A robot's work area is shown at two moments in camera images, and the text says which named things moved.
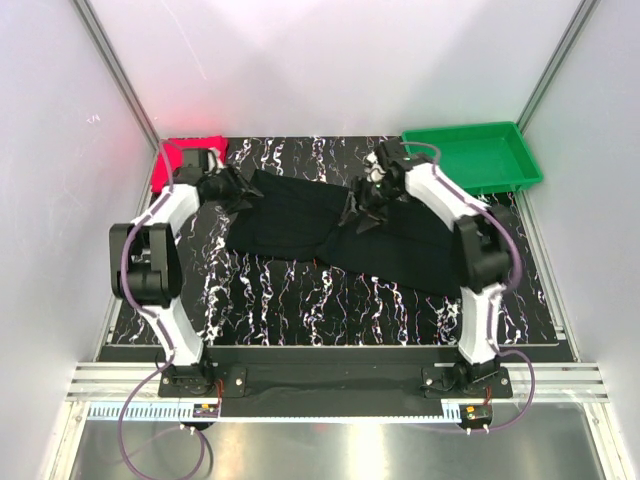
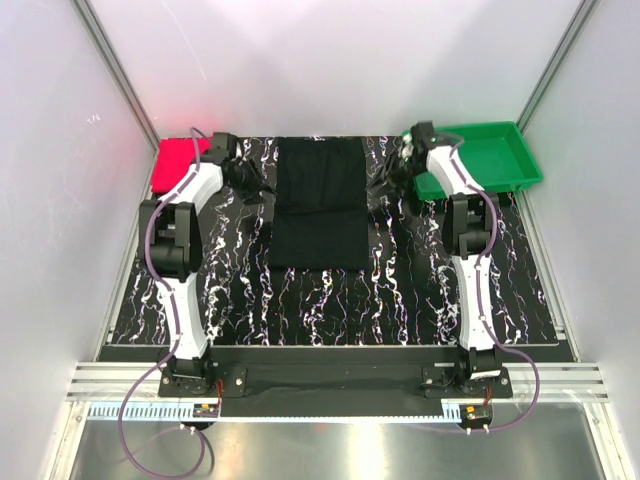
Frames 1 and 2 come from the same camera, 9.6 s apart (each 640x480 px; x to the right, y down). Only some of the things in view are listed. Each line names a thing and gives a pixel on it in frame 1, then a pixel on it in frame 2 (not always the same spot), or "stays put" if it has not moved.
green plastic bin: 482,158 stays put
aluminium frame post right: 575,27 stays put
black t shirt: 414,242 → 320,219
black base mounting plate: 334,382 stays put
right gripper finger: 350,208 → 382,185
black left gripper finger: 241,191 → 256,198
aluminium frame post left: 117,70 stays put
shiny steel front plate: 337,450 stays put
